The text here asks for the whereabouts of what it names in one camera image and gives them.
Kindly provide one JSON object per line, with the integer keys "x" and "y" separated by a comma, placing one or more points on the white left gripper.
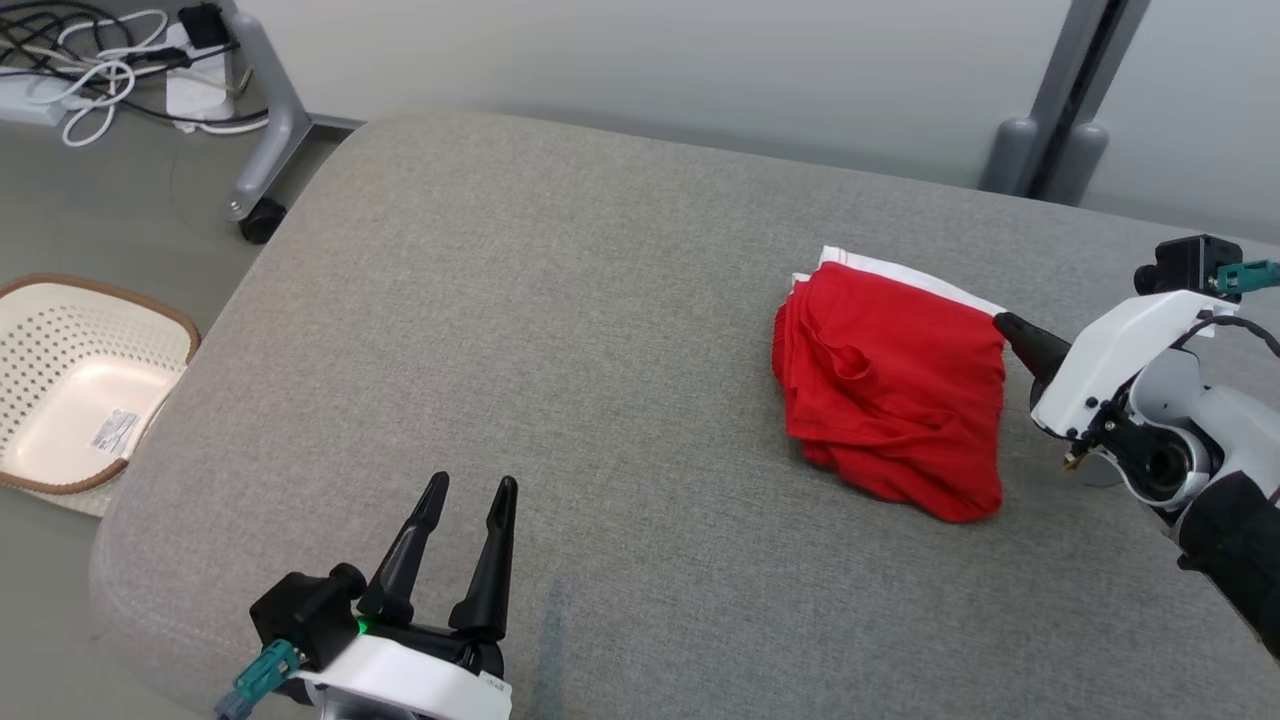
{"x": 420, "y": 685}

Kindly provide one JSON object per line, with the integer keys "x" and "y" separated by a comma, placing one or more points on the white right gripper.
{"x": 1110, "y": 360}

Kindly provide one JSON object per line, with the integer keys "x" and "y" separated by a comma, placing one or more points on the red white-trimmed shorts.
{"x": 890, "y": 400}

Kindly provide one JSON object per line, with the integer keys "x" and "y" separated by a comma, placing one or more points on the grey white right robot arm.
{"x": 1220, "y": 500}

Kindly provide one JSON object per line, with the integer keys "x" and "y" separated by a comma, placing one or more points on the black caster wheel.
{"x": 262, "y": 222}

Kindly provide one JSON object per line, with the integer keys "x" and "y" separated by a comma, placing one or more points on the cream perforated laundry basket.
{"x": 80, "y": 390}

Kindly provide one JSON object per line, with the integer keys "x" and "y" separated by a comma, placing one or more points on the grey metal table leg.
{"x": 275, "y": 130}

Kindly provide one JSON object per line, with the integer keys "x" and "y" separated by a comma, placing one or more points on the white power strip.
{"x": 30, "y": 100}

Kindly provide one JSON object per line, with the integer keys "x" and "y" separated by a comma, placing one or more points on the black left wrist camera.
{"x": 300, "y": 615}

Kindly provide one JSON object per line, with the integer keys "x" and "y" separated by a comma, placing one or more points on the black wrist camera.
{"x": 1185, "y": 265}
{"x": 300, "y": 615}

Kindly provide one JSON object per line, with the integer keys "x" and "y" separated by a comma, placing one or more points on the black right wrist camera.
{"x": 1185, "y": 265}

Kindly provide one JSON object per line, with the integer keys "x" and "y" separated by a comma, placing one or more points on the grey cylindrical post foot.
{"x": 1010, "y": 160}
{"x": 1080, "y": 165}

